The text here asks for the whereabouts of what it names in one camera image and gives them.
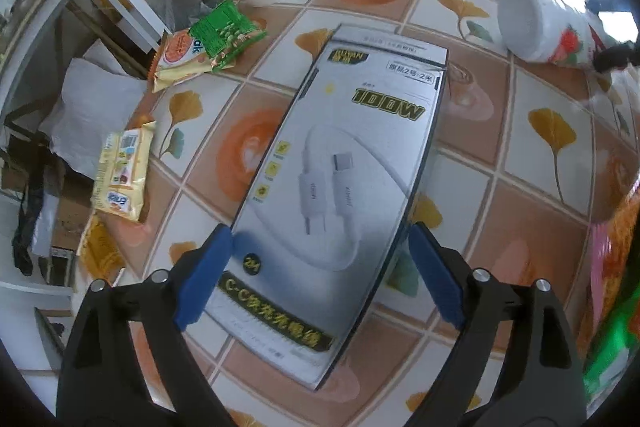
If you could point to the large white sack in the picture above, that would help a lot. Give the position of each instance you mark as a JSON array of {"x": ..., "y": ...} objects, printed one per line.
[{"x": 95, "y": 117}]

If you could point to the white strawberry print tub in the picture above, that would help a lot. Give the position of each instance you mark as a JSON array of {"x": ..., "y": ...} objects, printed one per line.
[{"x": 530, "y": 22}]

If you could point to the ginkgo print tablecloth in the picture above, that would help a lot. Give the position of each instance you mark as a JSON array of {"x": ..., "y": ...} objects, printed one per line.
[{"x": 525, "y": 167}]

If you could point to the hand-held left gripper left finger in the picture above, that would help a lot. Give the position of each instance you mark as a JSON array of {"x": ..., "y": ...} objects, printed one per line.
[{"x": 205, "y": 277}]

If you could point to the yellow biscuit packet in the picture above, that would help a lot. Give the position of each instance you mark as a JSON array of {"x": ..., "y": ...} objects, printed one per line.
[{"x": 122, "y": 167}]

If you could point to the orange snack packet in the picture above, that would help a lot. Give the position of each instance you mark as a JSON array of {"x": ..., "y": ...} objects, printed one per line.
[{"x": 180, "y": 57}]

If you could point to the green snack packet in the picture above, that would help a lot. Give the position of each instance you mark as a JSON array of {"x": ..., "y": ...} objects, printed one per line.
[{"x": 225, "y": 32}]

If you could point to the golden snack packet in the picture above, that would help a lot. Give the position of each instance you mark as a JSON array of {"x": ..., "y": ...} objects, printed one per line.
[{"x": 100, "y": 247}]

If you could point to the brown cardboard piece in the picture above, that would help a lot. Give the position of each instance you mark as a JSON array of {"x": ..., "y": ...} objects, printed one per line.
[{"x": 70, "y": 222}]

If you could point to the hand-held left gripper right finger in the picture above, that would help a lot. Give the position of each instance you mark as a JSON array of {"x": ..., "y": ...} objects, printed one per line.
[{"x": 435, "y": 277}]

